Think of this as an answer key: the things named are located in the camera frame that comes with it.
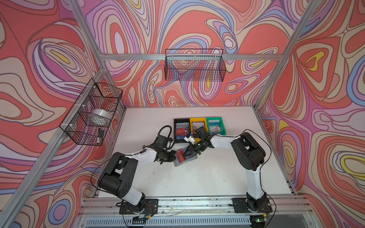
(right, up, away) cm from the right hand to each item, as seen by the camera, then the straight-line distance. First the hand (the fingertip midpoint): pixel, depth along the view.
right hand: (185, 158), depth 89 cm
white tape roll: (-43, +26, -19) cm, 54 cm away
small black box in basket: (-45, +17, -16) cm, 50 cm away
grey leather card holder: (+3, 0, -1) cm, 3 cm away
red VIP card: (-3, +1, +1) cm, 4 cm away
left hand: (-5, -1, +1) cm, 5 cm away
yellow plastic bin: (+9, +22, +12) cm, 27 cm away
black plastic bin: (-3, +22, +15) cm, 27 cm away
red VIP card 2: (-3, +16, +12) cm, 20 cm away
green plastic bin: (+24, +20, +15) cm, 35 cm away
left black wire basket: (-52, +23, -16) cm, 59 cm away
